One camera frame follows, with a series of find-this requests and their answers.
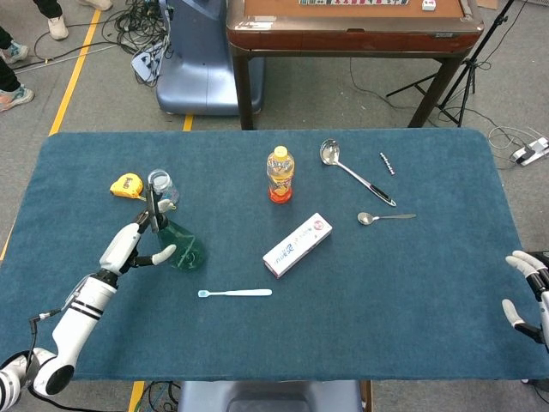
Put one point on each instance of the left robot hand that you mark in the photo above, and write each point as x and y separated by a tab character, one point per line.
122	246

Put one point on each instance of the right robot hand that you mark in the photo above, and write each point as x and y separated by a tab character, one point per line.
544	309

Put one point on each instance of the green transparent spray bottle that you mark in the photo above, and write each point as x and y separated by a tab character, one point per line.
184	249

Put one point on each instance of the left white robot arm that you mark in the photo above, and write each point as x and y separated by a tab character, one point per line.
77	326

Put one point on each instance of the orange drink bottle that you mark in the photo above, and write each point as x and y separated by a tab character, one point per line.
280	176

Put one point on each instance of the black tripod stand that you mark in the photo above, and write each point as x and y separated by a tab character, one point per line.
467	73

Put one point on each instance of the yellow tape measure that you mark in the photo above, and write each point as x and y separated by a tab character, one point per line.
126	185

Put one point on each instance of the clear plastic jar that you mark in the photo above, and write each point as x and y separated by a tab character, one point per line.
165	182

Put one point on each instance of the light blue toothbrush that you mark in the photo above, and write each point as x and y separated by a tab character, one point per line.
244	292

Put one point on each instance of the white power strip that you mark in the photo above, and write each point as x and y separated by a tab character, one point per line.
532	152

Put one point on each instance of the white pink toothpaste box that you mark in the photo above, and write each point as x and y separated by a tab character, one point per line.
298	244

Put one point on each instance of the person with colourful shoes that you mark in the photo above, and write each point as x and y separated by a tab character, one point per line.
15	96

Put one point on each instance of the blue grey machine base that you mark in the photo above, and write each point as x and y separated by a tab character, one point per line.
197	77

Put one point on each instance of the small steel spoon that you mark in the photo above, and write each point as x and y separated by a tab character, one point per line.
365	218

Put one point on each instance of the blue felt table cloth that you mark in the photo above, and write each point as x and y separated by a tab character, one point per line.
343	322

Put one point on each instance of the grey robot torso base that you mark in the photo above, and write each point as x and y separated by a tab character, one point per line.
270	397

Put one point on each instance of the small metal bit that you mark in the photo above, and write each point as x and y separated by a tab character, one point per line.
387	164

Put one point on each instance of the person in black trousers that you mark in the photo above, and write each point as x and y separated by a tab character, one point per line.
58	28

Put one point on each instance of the brown mahjong table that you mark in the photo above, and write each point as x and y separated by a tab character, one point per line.
351	36

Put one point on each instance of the single white mahjong tile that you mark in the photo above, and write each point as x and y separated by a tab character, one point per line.
429	4

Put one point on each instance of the row of face mahjong tiles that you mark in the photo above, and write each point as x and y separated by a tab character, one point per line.
351	2

